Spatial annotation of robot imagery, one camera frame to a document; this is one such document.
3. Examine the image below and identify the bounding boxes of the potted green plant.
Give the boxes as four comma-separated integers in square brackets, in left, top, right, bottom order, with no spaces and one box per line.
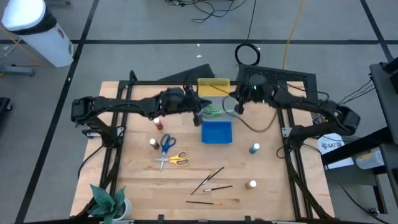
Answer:
[87,184,134,224]

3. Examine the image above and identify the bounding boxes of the black cart cables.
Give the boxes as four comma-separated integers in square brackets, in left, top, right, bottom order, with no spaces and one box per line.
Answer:
[338,79,376,105]

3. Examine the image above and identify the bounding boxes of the yellow power cable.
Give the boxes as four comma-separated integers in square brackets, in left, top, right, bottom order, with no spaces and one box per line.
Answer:
[281,0,308,70]

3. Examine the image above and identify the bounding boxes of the black caster base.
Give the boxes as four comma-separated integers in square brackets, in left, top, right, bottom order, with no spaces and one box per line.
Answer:
[0,96,14,121]

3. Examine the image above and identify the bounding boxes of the white trash can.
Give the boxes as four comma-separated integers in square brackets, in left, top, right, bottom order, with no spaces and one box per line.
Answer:
[1,0,75,68]

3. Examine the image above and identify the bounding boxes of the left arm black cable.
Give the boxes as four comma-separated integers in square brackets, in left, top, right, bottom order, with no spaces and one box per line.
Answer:
[76,144,105,180]

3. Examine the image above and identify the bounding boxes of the blue handled scissors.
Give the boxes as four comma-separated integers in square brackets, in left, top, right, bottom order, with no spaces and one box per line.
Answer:
[159,133,177,172]

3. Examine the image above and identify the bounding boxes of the black aluminium table frame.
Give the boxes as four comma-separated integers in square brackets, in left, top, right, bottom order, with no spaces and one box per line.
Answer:
[79,70,335,224]

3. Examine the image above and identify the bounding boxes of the grey stand base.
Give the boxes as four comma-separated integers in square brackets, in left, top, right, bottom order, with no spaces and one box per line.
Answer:
[0,63,36,77]

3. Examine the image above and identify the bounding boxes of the black flat panel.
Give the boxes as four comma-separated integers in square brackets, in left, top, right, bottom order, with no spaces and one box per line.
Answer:
[157,63,218,83]

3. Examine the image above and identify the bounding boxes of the yellow handled scissors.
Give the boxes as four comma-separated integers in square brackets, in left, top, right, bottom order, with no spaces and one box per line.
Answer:
[153,150,191,167]

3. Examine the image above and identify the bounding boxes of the whitish cylindrical container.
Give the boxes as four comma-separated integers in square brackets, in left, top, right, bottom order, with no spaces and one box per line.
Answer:
[355,149,386,170]

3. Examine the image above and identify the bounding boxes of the grey plastic bin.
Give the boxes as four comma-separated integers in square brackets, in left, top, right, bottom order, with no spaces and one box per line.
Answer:
[198,95,239,123]

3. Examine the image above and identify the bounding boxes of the tangled black floor cables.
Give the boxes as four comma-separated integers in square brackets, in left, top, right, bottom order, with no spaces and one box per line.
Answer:
[164,0,248,24]

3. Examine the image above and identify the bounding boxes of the black side cart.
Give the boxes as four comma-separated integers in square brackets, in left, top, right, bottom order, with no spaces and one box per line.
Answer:
[320,57,398,215]

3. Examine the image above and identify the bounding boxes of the yellow plastic bin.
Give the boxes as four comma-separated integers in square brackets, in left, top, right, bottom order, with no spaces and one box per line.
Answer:
[197,77,231,98]

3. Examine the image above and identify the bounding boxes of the white label sheet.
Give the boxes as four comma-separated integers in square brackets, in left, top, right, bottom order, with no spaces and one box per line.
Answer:
[317,133,356,170]

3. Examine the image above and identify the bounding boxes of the black coiled power cable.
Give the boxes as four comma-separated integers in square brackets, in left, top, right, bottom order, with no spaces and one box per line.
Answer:
[234,0,262,67]

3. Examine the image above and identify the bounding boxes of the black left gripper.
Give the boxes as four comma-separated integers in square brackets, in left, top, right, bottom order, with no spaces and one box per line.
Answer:
[160,87,213,127]

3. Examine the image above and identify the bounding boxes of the green handled scissors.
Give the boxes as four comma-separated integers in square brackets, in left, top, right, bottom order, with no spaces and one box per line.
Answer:
[203,105,221,118]

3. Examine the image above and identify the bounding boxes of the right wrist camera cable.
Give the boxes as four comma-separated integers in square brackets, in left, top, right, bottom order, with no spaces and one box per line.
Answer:
[221,95,278,133]

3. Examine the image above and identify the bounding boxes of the blue slotted plastic basket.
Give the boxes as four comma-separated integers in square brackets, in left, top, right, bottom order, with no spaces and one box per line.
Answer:
[201,121,233,145]

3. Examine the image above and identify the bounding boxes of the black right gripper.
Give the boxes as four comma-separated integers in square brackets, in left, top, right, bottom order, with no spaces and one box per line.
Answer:
[234,74,276,114]

